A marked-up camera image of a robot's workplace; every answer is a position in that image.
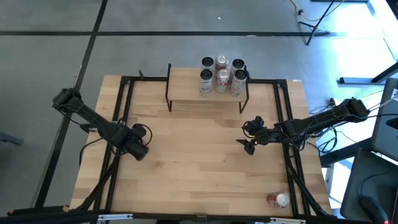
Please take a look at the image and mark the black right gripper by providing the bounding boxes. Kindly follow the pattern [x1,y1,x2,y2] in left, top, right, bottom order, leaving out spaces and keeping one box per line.
[236,116,279,156]

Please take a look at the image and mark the silver beverage can black top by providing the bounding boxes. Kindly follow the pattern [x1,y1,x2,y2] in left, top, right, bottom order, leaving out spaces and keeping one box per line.
[200,56,215,74]
[198,68,214,96]
[230,58,246,75]
[229,69,249,96]

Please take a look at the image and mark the silver Diet Coke can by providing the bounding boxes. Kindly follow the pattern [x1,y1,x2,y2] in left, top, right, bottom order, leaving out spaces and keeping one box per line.
[213,54,230,74]
[214,68,231,94]

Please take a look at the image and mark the wooden shelf black metal legs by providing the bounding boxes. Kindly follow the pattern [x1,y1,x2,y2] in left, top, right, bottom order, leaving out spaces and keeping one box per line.
[164,63,251,114]

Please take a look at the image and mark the red Coca-Cola can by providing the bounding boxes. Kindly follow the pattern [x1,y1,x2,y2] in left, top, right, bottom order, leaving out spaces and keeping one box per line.
[266,192,290,209]

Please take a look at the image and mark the black floor stand base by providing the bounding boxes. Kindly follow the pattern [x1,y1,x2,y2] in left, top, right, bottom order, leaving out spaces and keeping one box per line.
[338,62,398,85]

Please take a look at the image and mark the grey desk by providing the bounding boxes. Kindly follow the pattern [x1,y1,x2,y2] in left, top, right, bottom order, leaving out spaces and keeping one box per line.
[340,149,398,222]

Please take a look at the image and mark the black tripod stand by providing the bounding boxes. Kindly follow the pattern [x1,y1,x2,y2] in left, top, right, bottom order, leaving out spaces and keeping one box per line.
[297,0,348,46]

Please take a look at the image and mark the blue-grey floor object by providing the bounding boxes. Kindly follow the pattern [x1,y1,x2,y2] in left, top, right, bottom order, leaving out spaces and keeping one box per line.
[0,133,23,146]

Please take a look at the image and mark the dark grey panel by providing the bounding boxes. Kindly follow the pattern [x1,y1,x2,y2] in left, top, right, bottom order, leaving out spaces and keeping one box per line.
[371,77,398,162]

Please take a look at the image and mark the black computer mouse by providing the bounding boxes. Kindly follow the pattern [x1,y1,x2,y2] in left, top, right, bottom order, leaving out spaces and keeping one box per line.
[359,195,389,224]

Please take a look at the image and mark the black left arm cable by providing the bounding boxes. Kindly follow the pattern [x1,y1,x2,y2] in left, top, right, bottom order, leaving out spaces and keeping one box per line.
[79,136,105,167]

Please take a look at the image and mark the black sleeved cable bundle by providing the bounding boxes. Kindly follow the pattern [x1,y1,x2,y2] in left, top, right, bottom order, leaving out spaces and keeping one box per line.
[70,146,123,213]
[285,155,332,217]

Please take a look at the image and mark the black aluminium table frame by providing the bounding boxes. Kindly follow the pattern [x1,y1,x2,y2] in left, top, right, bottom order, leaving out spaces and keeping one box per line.
[6,70,340,224]

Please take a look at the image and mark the silver metal bracket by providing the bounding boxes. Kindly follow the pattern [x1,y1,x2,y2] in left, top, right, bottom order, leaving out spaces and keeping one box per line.
[254,217,307,224]
[97,213,134,222]

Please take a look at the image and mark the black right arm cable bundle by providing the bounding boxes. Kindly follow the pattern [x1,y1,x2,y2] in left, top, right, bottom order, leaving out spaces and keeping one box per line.
[306,124,340,155]

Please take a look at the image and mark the black mouse cable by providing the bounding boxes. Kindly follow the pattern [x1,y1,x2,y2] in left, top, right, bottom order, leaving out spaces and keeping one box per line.
[356,172,391,200]

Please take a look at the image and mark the black floor cable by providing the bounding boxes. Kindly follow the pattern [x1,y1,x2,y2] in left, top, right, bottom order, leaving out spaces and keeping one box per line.
[368,113,398,121]

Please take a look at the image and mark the yellow floor cable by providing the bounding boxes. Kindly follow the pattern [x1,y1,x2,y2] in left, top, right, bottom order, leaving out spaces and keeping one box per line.
[289,0,346,22]

